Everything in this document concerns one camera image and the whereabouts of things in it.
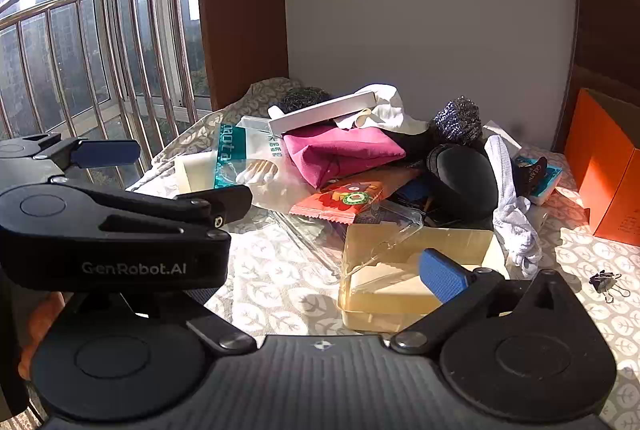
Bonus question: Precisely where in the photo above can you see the dark blue packet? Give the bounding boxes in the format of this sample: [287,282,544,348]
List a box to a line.
[390,175,441,226]

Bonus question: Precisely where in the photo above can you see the white garment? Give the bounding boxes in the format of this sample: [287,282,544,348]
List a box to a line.
[335,83,431,133]

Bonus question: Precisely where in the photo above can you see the orange cardboard box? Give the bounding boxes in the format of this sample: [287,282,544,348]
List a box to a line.
[564,88,640,241]

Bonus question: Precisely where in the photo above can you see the brown wooden cabinet frame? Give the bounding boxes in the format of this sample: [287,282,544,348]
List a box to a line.
[195,0,291,112]

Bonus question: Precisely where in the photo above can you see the clear plastic tray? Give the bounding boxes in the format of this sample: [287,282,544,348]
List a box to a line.
[337,224,511,333]
[272,200,426,286]

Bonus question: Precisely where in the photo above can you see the black round pouch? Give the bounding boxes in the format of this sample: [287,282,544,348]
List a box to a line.
[425,144,500,221]

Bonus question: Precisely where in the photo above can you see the green white plastic bag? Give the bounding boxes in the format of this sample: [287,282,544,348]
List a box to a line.
[212,115,301,213]

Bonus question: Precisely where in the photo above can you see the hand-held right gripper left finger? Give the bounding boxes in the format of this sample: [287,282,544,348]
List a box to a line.
[186,314,258,357]

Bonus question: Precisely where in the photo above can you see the white paper sheet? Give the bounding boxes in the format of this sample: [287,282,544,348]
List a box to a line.
[482,120,523,151]

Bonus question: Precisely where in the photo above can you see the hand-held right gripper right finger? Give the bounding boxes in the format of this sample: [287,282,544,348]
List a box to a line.
[390,249,585,357]

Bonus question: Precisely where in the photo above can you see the magenta cloth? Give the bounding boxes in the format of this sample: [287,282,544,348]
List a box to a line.
[282,122,407,190]

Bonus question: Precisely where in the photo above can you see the blue silver scourer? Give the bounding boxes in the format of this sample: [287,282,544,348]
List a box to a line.
[432,96,483,145]

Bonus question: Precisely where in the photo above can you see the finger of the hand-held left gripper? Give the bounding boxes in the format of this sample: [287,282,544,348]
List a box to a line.
[0,184,253,236]
[0,134,142,173]

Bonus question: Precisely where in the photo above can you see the leaf printed bedsheet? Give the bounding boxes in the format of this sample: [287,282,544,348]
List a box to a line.
[125,77,640,430]

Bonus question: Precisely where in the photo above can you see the black binder clip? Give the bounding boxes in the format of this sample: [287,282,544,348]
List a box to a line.
[589,270,632,303]

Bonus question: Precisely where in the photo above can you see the white towel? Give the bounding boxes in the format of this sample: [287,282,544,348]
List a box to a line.
[484,135,543,281]

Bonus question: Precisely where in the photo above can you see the wood grain board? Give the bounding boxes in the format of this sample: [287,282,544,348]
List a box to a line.
[550,0,640,153]

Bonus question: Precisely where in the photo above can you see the grey steel wool scourer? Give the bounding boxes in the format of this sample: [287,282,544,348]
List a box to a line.
[280,86,331,113]

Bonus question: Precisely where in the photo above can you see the orange snack packet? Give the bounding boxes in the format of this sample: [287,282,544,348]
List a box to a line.
[290,177,386,225]

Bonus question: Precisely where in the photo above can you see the blue tissue packet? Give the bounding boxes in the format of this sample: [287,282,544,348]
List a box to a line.
[515,155,563,206]

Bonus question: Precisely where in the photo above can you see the long white box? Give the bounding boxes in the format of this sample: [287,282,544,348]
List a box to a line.
[267,91,377,136]

